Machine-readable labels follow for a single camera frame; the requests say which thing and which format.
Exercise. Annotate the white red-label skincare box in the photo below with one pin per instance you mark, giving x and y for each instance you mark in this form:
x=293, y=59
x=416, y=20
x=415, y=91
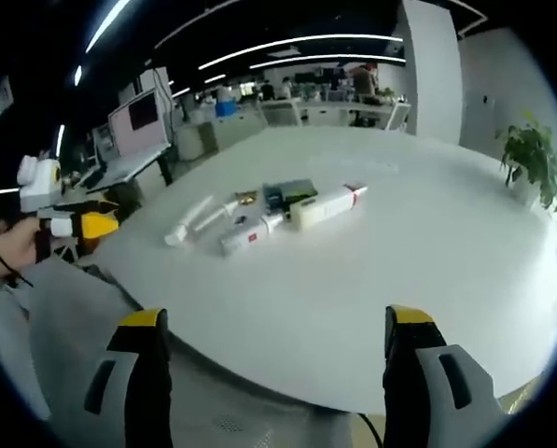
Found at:
x=243, y=238

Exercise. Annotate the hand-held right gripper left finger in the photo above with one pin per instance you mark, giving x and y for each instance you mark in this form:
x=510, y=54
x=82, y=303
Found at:
x=138, y=373

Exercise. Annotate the green potted plant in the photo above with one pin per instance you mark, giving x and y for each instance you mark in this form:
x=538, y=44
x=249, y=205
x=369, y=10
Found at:
x=534, y=154

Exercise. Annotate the small white skincare bottle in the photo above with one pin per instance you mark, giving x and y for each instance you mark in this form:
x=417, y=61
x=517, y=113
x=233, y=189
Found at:
x=274, y=222

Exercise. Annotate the pink computer monitor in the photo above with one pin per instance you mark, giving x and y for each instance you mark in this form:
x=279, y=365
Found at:
x=140, y=123

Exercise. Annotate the row of white office desks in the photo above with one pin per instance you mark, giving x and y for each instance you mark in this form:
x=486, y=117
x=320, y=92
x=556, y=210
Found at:
x=324, y=109

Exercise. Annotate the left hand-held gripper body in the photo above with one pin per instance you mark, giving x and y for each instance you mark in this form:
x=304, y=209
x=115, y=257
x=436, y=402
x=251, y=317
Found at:
x=37, y=184

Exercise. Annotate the blue storage bin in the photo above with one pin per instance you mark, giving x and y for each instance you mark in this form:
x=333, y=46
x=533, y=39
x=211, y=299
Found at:
x=225, y=108

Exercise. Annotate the person's grey clothing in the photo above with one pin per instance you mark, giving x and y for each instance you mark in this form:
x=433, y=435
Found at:
x=5, y=336

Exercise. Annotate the long white red-tipped skincare box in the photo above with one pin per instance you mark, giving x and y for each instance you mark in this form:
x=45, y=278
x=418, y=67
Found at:
x=338, y=201

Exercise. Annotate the dark green skincare box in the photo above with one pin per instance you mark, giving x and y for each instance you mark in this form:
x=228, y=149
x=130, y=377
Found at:
x=299, y=188

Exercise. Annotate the ceiling light strips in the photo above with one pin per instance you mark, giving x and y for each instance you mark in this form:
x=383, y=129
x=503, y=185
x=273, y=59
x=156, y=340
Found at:
x=278, y=44

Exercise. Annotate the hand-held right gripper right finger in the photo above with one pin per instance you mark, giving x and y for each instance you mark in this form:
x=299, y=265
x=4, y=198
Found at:
x=427, y=373

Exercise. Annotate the blue skincare box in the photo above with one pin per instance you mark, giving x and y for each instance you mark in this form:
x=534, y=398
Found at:
x=273, y=197

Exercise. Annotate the slim white skincare tube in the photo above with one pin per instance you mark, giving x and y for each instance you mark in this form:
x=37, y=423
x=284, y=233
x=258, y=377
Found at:
x=215, y=219

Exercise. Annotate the grey office desk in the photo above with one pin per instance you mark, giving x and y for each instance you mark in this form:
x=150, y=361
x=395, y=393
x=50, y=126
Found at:
x=129, y=165

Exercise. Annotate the person's left hand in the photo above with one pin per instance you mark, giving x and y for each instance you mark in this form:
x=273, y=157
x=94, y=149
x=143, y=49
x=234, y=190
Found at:
x=7, y=249

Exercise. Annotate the cream skincare jar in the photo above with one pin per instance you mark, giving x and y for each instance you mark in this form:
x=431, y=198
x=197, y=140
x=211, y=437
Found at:
x=306, y=214

